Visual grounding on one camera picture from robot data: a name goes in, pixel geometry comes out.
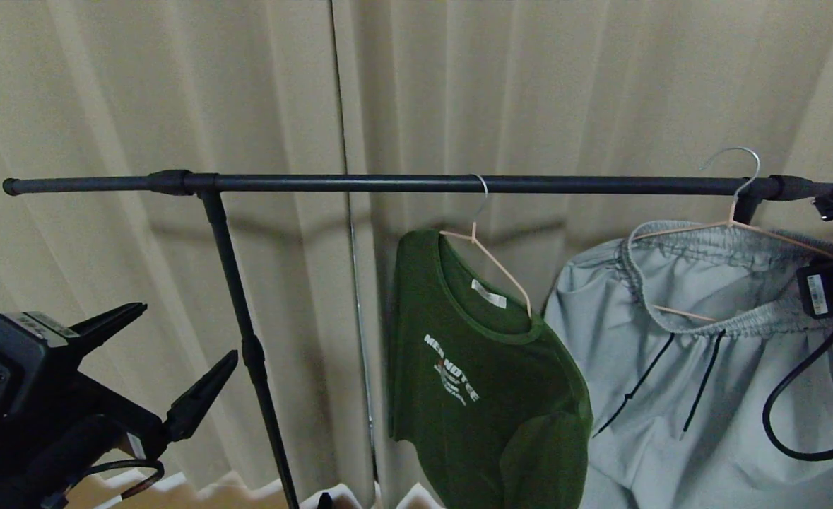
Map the pale grey garment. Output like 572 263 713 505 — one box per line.
543 221 833 509

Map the pink clothes hanger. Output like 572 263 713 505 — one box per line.
439 175 533 317
628 147 833 324

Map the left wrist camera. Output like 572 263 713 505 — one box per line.
0 310 82 450

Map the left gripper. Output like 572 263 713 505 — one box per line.
0 302 240 509

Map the black clothes rack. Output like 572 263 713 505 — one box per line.
3 170 833 509

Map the beige curtain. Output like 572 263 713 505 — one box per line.
0 0 833 509

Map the green printed shirt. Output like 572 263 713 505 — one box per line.
388 228 593 509

